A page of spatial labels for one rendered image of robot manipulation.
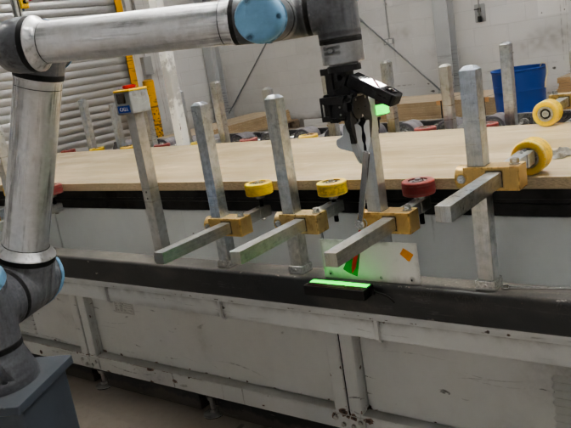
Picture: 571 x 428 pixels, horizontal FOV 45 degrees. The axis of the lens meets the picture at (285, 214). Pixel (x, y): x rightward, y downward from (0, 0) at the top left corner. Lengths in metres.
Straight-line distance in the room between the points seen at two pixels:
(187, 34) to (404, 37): 8.51
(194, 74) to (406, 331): 10.41
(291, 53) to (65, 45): 9.59
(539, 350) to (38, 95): 1.24
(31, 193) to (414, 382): 1.15
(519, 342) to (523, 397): 0.36
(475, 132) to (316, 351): 1.01
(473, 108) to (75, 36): 0.81
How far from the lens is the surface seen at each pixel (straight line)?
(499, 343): 1.61
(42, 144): 1.72
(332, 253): 1.36
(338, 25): 1.44
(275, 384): 2.37
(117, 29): 1.44
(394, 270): 1.61
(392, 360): 2.05
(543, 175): 1.65
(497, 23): 9.22
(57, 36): 1.50
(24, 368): 1.76
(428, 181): 1.67
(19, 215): 1.78
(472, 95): 1.44
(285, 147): 1.70
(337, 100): 1.47
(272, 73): 11.29
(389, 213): 1.57
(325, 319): 1.82
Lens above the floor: 1.27
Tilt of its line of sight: 13 degrees down
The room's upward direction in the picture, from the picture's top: 9 degrees counter-clockwise
